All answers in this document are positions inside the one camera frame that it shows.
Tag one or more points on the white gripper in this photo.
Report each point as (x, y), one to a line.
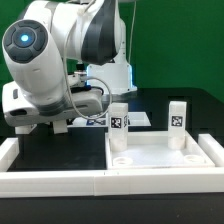
(18, 111)

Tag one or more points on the white square table top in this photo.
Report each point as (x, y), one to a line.
(149, 150)

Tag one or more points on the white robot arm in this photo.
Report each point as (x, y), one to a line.
(36, 49)

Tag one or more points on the white U-shaped fence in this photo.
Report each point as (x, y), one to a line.
(112, 181)

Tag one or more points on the white marker sheet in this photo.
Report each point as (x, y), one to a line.
(135, 119)

